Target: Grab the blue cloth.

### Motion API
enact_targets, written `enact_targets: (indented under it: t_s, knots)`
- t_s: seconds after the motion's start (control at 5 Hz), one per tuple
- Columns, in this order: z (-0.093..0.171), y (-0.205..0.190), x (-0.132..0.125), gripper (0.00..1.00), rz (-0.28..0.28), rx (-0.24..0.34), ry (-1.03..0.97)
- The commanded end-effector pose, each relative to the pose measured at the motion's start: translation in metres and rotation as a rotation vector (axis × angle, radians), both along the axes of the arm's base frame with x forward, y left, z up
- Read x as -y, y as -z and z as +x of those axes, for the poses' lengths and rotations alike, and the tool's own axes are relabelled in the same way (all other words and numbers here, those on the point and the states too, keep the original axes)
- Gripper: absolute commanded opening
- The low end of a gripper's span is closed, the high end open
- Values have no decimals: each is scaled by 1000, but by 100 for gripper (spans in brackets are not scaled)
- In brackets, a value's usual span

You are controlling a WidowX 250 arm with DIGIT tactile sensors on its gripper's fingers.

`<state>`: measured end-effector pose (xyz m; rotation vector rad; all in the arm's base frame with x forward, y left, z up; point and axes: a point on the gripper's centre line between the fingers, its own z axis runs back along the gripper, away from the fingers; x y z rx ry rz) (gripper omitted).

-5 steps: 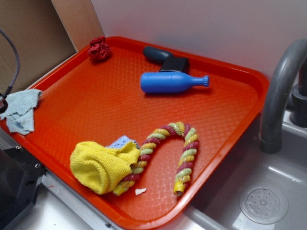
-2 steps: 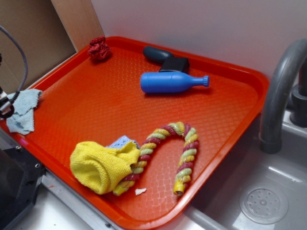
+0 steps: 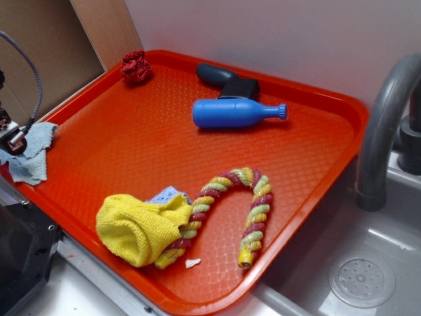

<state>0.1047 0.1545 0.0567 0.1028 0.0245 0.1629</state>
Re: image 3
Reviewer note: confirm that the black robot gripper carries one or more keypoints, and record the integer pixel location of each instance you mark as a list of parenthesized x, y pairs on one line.
[(13, 139)]

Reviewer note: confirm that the light blue cloth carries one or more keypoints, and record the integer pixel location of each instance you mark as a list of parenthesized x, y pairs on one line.
[(30, 167)]

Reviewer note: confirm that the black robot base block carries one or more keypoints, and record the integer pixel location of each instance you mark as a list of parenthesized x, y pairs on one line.
[(29, 240)]

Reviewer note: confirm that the crumpled red cloth ball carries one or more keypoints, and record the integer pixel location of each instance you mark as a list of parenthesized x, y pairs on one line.
[(135, 68)]

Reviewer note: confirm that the yellow knitted cloth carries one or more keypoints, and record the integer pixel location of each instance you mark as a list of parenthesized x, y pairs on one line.
[(139, 231)]

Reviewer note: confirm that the small blue knitted cloth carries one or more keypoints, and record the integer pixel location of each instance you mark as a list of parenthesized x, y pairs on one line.
[(169, 194)]

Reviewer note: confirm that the brown cardboard panel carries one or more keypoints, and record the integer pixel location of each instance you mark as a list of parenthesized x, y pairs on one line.
[(51, 35)]

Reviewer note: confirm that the wooden board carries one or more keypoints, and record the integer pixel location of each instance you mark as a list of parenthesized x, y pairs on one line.
[(109, 28)]

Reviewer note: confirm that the orange plastic tray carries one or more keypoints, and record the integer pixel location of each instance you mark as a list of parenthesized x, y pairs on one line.
[(115, 138)]

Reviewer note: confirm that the blue plastic bottle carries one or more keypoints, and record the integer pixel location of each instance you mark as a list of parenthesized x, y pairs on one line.
[(234, 113)]

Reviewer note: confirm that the small white paper scrap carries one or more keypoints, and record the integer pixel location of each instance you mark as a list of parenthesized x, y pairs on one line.
[(189, 263)]

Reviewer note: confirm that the dark grey black brush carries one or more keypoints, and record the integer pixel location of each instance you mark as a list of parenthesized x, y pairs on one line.
[(231, 85)]

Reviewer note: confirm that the grey sink basin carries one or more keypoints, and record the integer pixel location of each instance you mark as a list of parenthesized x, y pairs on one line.
[(297, 282)]

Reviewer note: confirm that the round sink drain cover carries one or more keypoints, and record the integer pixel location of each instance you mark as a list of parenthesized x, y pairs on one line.
[(361, 279)]

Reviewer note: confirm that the grey curved faucet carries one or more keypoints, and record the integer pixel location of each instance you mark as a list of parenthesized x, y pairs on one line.
[(390, 107)]

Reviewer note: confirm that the multicolour twisted rope toy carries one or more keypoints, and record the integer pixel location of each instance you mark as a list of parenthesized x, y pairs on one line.
[(255, 223)]

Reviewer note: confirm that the dark grey faucet handle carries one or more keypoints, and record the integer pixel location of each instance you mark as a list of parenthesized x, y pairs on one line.
[(409, 131)]

